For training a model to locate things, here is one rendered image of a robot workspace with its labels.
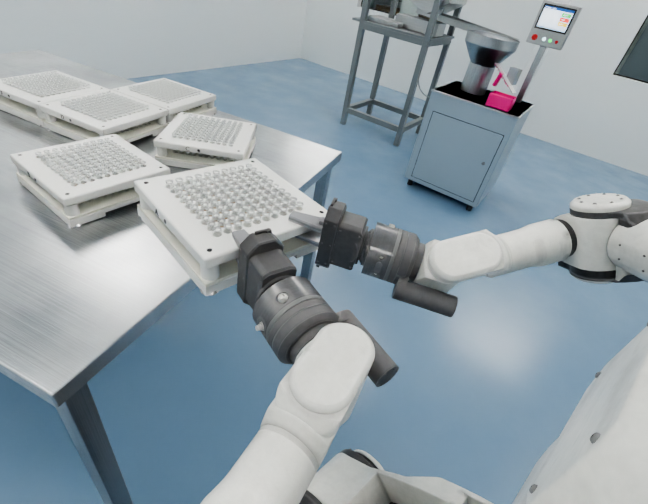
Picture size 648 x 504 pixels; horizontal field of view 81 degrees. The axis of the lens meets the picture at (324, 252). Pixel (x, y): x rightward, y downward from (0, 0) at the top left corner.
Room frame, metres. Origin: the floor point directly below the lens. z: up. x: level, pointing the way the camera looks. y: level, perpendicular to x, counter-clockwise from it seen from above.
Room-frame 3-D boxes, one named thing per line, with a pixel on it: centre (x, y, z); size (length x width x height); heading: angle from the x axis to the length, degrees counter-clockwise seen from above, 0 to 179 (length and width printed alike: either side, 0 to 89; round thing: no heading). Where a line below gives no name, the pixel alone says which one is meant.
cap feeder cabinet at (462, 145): (3.04, -0.92, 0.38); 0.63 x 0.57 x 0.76; 62
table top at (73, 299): (1.00, 0.89, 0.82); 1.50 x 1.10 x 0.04; 73
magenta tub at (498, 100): (2.80, -0.96, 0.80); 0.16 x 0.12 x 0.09; 62
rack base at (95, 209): (0.77, 0.58, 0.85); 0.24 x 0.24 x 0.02; 59
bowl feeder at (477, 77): (3.11, -0.91, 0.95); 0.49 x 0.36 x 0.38; 62
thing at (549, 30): (3.07, -1.17, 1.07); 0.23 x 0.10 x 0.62; 62
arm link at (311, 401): (0.23, -0.03, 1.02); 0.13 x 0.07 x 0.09; 158
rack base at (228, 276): (0.55, 0.17, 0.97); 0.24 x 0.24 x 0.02; 49
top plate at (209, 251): (0.55, 0.17, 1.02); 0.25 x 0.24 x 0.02; 139
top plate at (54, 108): (1.10, 0.74, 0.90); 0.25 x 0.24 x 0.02; 162
